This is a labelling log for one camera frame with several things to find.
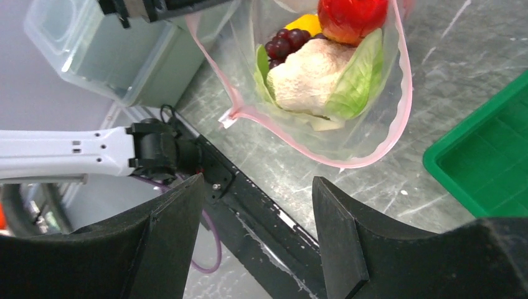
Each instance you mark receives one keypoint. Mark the orange fruit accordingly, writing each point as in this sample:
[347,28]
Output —
[308,22]

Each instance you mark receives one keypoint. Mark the clear plastic storage box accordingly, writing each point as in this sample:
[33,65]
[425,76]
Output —
[147,64]

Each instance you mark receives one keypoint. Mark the red orange mango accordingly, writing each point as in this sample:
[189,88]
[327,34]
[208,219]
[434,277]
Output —
[350,21]

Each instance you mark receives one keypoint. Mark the white green cabbage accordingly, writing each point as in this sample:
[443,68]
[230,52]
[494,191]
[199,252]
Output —
[325,83]

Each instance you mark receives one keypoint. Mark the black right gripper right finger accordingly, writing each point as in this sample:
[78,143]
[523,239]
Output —
[367,254]

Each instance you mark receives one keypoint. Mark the dark red grape bunch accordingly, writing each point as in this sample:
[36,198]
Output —
[286,42]

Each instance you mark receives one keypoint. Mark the green plastic tray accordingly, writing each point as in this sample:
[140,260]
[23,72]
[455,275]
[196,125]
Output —
[482,161]

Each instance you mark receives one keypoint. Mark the clear zip top bag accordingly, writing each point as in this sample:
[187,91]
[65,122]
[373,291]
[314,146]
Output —
[362,140]

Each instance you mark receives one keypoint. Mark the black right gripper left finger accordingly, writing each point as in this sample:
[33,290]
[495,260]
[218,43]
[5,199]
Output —
[144,252]

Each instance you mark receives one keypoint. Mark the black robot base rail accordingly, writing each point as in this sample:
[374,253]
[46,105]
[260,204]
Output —
[282,257]

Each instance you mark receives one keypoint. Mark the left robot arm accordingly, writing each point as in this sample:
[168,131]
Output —
[148,148]

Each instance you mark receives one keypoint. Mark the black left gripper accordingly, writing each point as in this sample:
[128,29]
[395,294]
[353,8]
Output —
[153,10]

